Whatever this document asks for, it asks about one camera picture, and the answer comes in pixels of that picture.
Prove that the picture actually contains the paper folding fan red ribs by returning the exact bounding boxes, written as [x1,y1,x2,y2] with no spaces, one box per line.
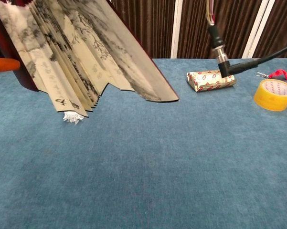
[0,0,180,119]

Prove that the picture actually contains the blue felt table cover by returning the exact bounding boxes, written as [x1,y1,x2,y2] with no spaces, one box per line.
[0,58,287,229]

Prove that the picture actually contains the gold and red wrapped packet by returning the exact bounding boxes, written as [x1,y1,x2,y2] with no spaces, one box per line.
[186,70,237,93]

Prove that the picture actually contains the bundle of clear plastic straws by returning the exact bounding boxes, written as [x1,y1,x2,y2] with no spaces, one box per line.
[63,111,84,126]

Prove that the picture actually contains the dark brown pleated curtain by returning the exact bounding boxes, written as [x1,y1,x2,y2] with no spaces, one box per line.
[109,0,287,59]

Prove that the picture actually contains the yellow packing tape roll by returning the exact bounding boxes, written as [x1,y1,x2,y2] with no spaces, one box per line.
[253,79,287,112]

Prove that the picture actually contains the white frame post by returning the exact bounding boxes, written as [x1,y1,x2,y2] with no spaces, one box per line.
[170,0,183,59]
[242,0,276,59]

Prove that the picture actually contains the black cable with metal connector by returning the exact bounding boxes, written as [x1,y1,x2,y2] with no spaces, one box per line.
[206,0,287,78]

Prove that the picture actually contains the red strap harness with clip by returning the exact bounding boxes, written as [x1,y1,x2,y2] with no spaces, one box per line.
[256,69,287,83]

